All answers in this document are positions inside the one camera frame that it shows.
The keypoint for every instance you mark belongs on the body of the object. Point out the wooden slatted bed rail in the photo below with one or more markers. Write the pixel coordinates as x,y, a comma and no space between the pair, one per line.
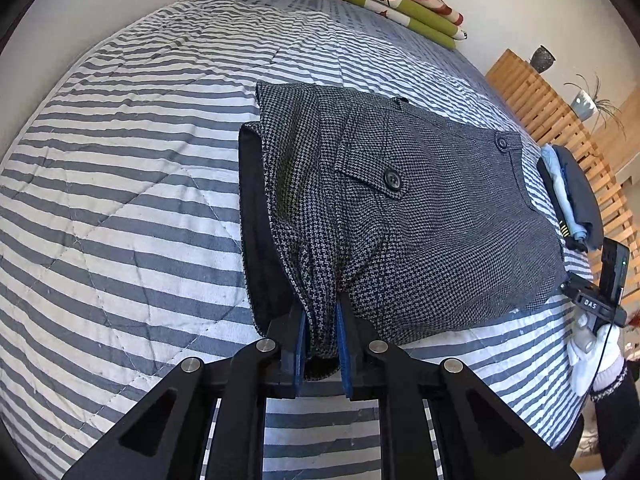
540,105

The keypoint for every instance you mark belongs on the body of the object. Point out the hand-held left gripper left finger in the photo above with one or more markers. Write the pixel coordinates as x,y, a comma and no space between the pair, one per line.
302,350

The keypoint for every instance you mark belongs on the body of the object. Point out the dark blue folded garment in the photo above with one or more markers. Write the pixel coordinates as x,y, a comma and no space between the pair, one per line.
585,200

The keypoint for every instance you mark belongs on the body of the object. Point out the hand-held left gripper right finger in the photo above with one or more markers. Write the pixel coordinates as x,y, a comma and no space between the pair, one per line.
343,340

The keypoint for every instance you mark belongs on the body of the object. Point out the light wooden door panel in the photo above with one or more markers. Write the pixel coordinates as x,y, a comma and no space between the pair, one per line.
622,135

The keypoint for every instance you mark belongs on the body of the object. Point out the person's right hand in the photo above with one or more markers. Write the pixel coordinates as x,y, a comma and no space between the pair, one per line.
592,355

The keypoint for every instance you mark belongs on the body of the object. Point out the dark speckled vase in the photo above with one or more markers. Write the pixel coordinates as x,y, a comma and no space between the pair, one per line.
542,59

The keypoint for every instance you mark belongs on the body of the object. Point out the grey houndstooth pants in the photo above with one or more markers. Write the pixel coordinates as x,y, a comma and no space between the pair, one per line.
425,220

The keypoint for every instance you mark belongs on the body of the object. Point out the light blue folded garment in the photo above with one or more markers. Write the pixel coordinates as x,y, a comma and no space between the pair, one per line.
562,185

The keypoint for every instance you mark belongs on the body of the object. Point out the blue white striped quilt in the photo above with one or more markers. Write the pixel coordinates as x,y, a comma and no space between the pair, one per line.
125,185

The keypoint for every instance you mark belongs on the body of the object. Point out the potted plant in white pot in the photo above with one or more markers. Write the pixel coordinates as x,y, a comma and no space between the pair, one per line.
584,102

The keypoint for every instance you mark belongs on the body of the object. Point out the person's right forearm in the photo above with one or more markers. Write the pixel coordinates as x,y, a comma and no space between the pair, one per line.
617,420

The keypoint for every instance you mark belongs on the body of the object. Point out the black folded garment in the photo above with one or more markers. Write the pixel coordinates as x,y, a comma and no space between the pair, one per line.
552,195

